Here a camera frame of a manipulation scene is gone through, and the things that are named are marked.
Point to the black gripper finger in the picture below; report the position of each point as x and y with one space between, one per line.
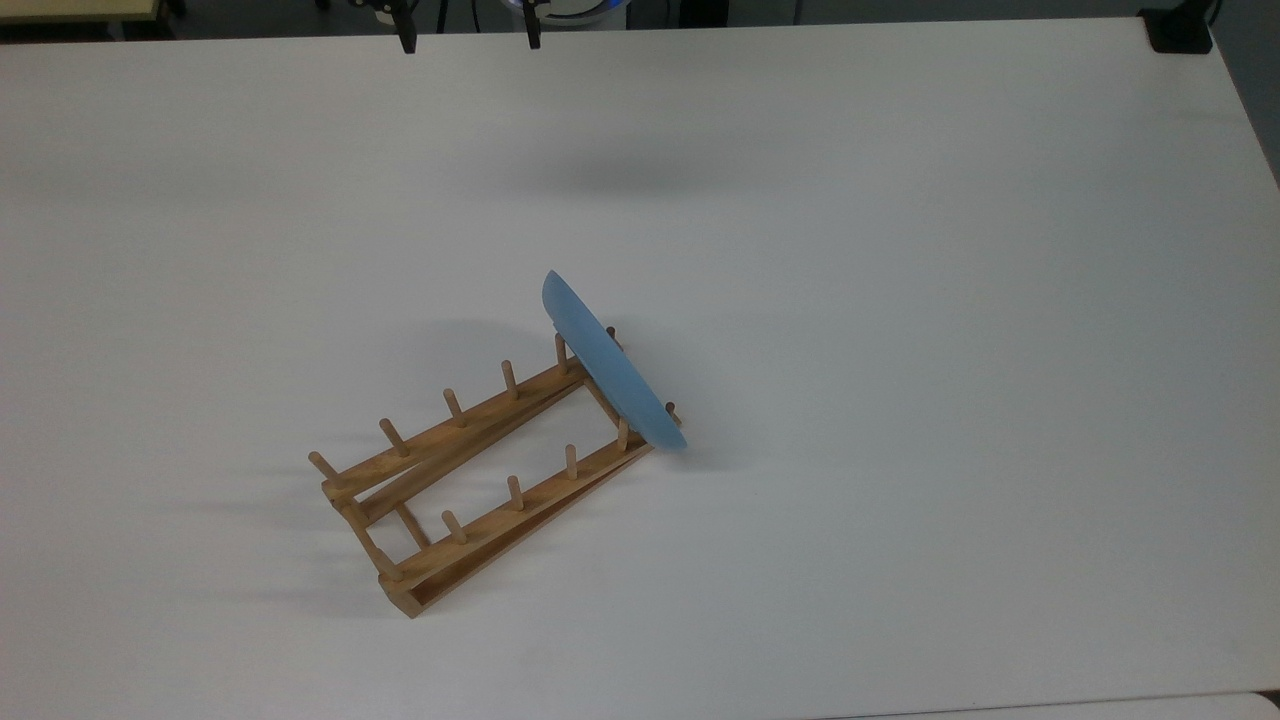
405 30
532 28

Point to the blue round plate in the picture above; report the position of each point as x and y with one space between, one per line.
610 365

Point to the wooden plate rack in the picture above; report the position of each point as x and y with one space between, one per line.
540 497

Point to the yellow wooden table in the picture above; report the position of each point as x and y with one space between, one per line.
80 10

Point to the black clamped camera pole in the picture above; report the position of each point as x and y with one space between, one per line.
1180 32

